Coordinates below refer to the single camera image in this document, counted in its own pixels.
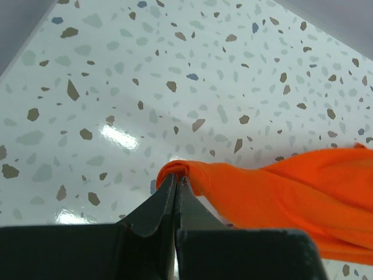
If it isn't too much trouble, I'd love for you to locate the orange t shirt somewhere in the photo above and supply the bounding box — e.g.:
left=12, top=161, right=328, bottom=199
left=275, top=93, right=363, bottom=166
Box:
left=156, top=144, right=372, bottom=265

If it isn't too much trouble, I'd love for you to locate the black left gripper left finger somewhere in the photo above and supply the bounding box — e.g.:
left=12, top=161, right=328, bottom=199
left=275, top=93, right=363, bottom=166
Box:
left=1, top=174, right=177, bottom=279

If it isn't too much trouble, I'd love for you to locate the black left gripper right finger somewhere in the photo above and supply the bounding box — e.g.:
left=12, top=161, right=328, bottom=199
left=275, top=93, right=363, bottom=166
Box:
left=175, top=177, right=327, bottom=279

